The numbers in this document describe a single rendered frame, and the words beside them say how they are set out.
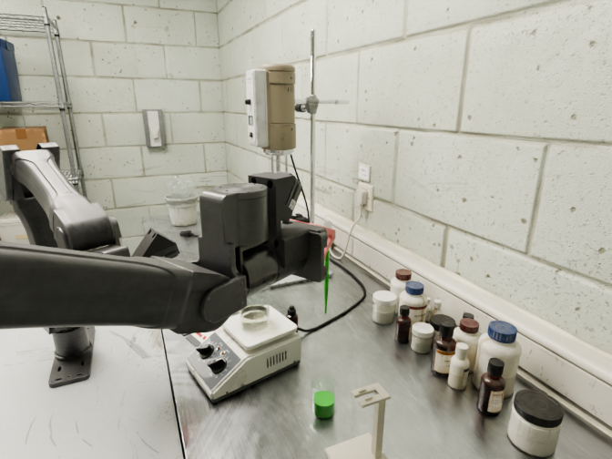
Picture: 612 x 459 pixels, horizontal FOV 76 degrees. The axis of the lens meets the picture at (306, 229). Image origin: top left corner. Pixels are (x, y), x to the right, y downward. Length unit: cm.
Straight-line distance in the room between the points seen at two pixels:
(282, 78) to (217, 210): 75
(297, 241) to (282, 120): 68
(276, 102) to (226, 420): 77
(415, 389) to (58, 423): 63
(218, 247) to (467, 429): 54
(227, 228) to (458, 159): 70
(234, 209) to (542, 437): 57
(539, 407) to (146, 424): 63
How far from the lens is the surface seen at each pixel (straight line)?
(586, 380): 85
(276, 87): 111
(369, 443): 71
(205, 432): 75
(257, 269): 44
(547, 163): 86
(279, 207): 45
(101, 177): 316
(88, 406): 86
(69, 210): 72
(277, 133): 111
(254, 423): 75
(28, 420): 88
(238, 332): 81
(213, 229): 41
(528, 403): 75
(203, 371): 81
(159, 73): 313
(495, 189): 93
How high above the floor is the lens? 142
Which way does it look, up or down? 18 degrees down
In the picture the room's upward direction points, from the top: straight up
